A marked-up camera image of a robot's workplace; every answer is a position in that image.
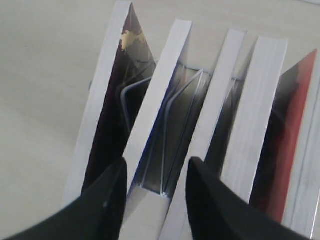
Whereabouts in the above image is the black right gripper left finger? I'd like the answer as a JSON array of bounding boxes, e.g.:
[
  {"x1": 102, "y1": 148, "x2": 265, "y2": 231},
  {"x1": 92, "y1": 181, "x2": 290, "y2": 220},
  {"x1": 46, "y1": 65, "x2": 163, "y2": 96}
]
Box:
[{"x1": 9, "y1": 157, "x2": 128, "y2": 240}]

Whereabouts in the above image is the black spine book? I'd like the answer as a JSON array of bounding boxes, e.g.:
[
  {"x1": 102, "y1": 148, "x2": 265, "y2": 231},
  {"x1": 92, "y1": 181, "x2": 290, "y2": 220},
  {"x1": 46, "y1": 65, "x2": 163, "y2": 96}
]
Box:
[{"x1": 159, "y1": 29, "x2": 247, "y2": 240}]

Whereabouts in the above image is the red teal spine book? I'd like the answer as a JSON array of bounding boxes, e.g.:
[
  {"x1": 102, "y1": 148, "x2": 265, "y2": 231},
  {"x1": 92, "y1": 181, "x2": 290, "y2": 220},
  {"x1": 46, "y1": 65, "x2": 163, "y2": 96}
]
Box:
[{"x1": 249, "y1": 48, "x2": 320, "y2": 240}]

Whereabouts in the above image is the grey spine book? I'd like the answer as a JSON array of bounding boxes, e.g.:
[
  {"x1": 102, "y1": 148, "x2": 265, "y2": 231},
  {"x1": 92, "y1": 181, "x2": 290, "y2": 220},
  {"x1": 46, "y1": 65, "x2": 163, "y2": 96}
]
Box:
[{"x1": 220, "y1": 36, "x2": 288, "y2": 203}]

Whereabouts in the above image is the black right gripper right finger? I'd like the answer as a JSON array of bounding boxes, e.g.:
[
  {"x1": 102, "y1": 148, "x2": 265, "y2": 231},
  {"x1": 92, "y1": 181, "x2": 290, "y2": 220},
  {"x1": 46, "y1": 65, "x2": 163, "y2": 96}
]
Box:
[{"x1": 185, "y1": 156, "x2": 307, "y2": 240}]

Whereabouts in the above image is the dark maroon spine book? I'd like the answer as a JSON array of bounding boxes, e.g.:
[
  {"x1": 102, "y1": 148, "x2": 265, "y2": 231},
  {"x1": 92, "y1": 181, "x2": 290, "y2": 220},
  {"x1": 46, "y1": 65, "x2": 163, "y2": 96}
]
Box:
[{"x1": 62, "y1": 1, "x2": 156, "y2": 206}]

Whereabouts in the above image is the blue moon cover book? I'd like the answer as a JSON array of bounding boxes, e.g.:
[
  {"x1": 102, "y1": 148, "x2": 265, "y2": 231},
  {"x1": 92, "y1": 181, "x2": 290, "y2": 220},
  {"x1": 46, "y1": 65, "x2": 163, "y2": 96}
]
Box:
[{"x1": 122, "y1": 19, "x2": 193, "y2": 196}]

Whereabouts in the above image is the white wire book rack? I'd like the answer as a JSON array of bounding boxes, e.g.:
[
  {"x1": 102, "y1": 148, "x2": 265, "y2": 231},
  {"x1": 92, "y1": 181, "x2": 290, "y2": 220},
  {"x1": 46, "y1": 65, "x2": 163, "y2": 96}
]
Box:
[{"x1": 88, "y1": 58, "x2": 248, "y2": 201}]

